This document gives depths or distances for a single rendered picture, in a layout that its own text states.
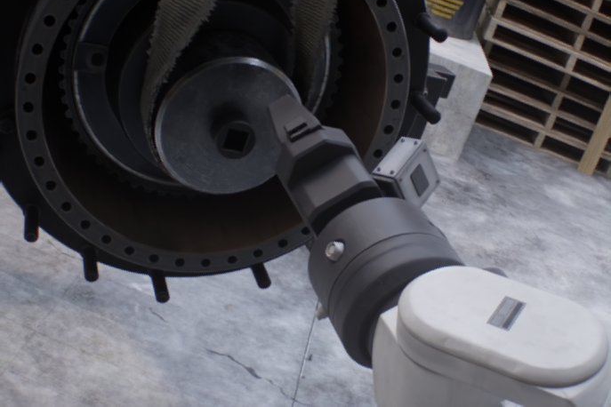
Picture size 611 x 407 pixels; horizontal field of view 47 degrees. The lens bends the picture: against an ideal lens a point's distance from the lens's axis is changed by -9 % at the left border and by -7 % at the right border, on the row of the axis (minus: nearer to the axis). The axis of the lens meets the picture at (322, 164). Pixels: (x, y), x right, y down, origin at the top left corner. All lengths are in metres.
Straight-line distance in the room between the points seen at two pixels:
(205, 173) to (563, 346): 0.44
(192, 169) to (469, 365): 0.41
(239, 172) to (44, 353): 1.02
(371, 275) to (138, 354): 1.32
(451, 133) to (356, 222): 3.07
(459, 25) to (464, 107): 0.65
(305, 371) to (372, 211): 1.38
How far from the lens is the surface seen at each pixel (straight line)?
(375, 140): 0.82
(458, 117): 3.49
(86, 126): 0.83
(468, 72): 3.44
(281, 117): 0.55
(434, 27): 0.82
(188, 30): 0.67
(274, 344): 1.87
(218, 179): 0.71
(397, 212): 0.46
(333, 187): 0.49
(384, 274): 0.42
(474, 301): 0.37
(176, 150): 0.69
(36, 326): 1.72
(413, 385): 0.38
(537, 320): 0.37
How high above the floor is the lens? 1.11
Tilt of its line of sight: 22 degrees down
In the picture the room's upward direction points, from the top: 20 degrees clockwise
